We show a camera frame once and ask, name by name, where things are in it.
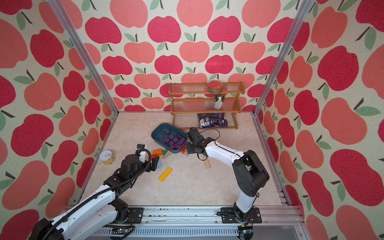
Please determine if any teal plastic storage bin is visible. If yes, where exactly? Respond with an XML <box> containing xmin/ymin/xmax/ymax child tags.
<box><xmin>151</xmin><ymin>123</ymin><xmax>188</xmax><ymax>154</ymax></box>

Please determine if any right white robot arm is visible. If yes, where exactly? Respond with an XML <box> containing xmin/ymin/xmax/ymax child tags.
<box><xmin>187</xmin><ymin>128</ymin><xmax>270</xmax><ymax>224</ymax></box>

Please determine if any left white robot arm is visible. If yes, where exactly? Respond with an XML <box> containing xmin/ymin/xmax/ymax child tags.
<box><xmin>30</xmin><ymin>149</ymin><xmax>159</xmax><ymax>240</ymax></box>

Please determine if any red arch block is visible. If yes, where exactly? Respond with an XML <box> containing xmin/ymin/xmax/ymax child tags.
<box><xmin>181</xmin><ymin>145</ymin><xmax>188</xmax><ymax>154</ymax></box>

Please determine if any yellow long block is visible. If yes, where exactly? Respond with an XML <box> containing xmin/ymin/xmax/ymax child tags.
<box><xmin>159</xmin><ymin>167</ymin><xmax>173</xmax><ymax>182</ymax></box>

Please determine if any orange block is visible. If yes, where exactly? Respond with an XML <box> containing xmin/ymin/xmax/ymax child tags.
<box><xmin>153</xmin><ymin>149</ymin><xmax>163</xmax><ymax>156</ymax></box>

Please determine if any natural wood long block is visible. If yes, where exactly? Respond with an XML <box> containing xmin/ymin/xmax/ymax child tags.
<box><xmin>204</xmin><ymin>160</ymin><xmax>211</xmax><ymax>169</ymax></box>

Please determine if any purple snack bag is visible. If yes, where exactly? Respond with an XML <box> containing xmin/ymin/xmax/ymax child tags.
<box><xmin>198</xmin><ymin>113</ymin><xmax>228</xmax><ymax>129</ymax></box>

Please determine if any natural wood triangle block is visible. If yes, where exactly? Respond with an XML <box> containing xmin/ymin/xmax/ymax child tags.
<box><xmin>163</xmin><ymin>151</ymin><xmax>173</xmax><ymax>159</ymax></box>

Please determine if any wooden three-tier shelf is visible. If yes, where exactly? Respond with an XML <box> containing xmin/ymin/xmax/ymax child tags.
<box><xmin>169</xmin><ymin>82</ymin><xmax>245</xmax><ymax>131</ymax></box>

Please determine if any yellow tin can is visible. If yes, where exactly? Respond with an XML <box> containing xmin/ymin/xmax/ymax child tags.
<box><xmin>99</xmin><ymin>150</ymin><xmax>116</xmax><ymax>165</ymax></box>

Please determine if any red round tin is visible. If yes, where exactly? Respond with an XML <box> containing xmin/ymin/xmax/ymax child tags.
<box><xmin>208</xmin><ymin>81</ymin><xmax>224</xmax><ymax>95</ymax></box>

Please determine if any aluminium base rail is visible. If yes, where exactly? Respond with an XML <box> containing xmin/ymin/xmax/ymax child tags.
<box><xmin>50</xmin><ymin>205</ymin><xmax>310</xmax><ymax>240</ymax></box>

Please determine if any right aluminium frame post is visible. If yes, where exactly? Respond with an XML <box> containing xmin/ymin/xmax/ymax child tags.
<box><xmin>253</xmin><ymin>0</ymin><xmax>315</xmax><ymax>118</ymax></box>

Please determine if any aluminium frame post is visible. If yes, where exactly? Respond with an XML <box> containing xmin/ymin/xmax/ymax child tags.
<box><xmin>48</xmin><ymin>1</ymin><xmax>119</xmax><ymax>116</ymax></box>
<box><xmin>253</xmin><ymin>0</ymin><xmax>315</xmax><ymax>118</ymax></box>

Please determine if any left aluminium frame post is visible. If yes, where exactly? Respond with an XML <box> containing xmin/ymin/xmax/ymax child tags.
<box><xmin>48</xmin><ymin>1</ymin><xmax>119</xmax><ymax>116</ymax></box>

